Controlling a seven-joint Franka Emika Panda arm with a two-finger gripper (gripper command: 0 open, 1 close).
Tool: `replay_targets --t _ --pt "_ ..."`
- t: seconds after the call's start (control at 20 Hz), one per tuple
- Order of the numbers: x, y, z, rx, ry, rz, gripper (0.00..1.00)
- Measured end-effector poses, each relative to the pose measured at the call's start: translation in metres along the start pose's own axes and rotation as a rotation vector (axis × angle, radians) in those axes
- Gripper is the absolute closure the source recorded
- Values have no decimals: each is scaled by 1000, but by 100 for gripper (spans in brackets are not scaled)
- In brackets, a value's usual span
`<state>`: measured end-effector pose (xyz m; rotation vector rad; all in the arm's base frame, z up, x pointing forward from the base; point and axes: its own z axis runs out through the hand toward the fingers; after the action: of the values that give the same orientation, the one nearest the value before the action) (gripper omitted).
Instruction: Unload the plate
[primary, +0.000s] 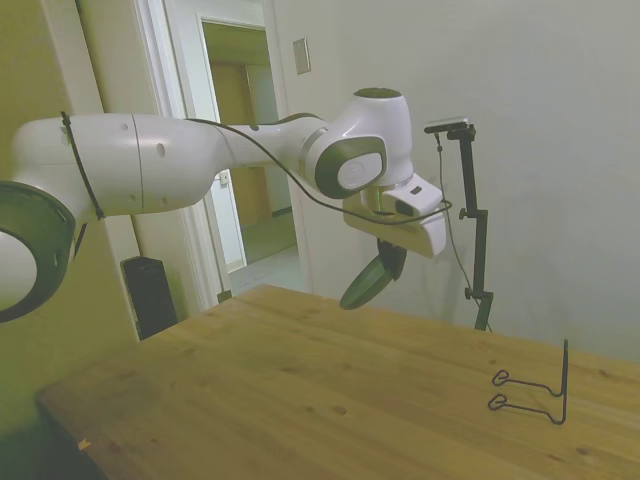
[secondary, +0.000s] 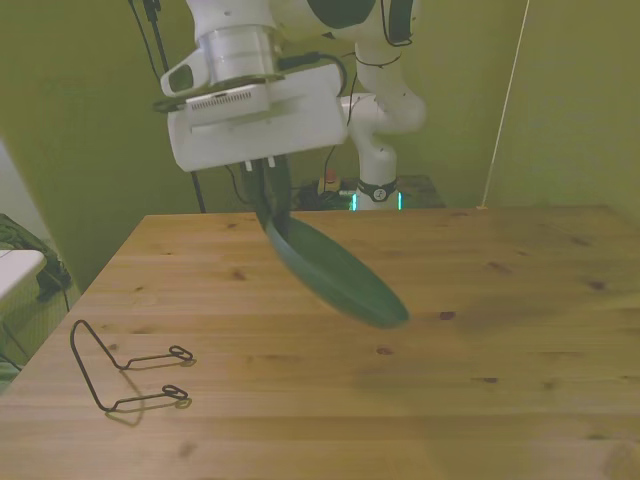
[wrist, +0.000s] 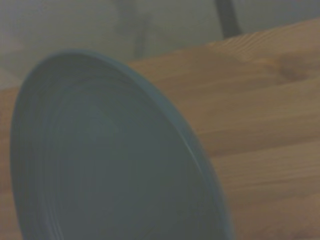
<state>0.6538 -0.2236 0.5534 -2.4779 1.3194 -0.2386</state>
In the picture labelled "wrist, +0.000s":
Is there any green round plate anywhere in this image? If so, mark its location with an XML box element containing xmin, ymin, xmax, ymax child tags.
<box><xmin>9</xmin><ymin>49</ymin><xmax>236</xmax><ymax>240</ymax></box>

